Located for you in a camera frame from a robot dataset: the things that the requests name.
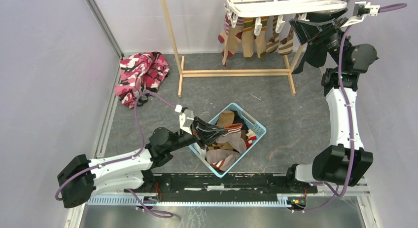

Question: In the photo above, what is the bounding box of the red santa sock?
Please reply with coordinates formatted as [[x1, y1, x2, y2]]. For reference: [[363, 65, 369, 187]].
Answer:
[[245, 129, 257, 149]]

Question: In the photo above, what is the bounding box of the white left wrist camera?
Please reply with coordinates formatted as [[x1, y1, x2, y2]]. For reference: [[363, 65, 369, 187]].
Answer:
[[174, 104, 194, 135]]

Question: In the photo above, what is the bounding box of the brown striped sock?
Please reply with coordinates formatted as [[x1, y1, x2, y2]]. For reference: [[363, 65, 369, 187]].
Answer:
[[266, 16, 279, 53], [278, 26, 294, 56]]

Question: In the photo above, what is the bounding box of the white clip hanger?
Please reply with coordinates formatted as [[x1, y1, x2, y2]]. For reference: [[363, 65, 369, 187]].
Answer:
[[225, 0, 347, 20]]

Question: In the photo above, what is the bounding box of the beige pink sock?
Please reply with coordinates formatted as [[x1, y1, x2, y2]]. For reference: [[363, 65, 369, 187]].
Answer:
[[216, 123, 247, 153]]

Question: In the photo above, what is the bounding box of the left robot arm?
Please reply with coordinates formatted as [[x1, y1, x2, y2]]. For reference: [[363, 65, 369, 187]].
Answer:
[[55, 117, 228, 208]]

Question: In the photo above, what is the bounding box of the light blue laundry basket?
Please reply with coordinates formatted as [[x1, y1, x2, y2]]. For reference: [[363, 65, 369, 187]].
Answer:
[[189, 103, 267, 178]]

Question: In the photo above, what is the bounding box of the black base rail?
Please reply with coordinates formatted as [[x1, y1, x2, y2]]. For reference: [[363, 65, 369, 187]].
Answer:
[[134, 173, 318, 202]]

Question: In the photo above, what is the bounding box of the black sock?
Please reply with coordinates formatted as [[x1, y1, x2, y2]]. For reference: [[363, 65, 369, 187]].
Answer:
[[292, 40, 328, 75]]

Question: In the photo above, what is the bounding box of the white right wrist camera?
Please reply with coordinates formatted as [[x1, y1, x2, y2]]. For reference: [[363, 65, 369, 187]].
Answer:
[[341, 0, 381, 28]]

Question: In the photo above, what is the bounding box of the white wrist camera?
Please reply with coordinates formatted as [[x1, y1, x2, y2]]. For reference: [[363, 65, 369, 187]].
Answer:
[[341, 0, 381, 28], [174, 104, 194, 135]]

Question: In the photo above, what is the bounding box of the navy blue sock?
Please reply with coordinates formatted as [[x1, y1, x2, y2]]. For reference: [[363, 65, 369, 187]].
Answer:
[[232, 111, 253, 124]]

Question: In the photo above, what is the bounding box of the tan ribbed sock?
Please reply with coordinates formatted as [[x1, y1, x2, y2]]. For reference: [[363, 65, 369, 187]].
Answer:
[[208, 111, 235, 151]]

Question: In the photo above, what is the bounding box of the pink camouflage cloth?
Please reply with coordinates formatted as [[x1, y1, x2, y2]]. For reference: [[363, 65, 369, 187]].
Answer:
[[114, 51, 170, 109]]

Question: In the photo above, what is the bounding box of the red purple striped sock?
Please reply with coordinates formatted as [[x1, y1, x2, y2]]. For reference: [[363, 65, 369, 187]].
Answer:
[[218, 14, 233, 67]]

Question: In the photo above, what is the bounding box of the wooden hanger stand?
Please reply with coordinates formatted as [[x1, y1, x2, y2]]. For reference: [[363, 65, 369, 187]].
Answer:
[[161, 0, 304, 96]]

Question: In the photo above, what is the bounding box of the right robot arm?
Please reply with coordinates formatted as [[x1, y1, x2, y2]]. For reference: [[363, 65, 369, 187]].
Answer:
[[284, 11, 378, 192]]

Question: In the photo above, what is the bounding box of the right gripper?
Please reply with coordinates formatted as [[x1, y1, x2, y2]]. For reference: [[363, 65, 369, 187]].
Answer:
[[290, 8, 353, 70]]

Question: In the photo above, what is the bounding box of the light blue cable tray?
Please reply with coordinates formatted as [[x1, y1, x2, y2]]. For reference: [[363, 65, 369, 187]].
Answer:
[[86, 195, 291, 208]]

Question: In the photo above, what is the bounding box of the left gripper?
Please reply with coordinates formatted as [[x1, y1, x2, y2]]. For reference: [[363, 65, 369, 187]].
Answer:
[[167, 116, 228, 152]]

